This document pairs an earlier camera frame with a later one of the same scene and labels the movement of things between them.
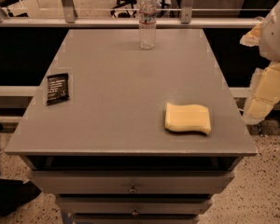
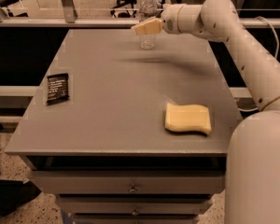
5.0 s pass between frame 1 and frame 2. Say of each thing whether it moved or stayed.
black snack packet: stayed
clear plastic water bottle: stayed
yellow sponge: stayed
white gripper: moved
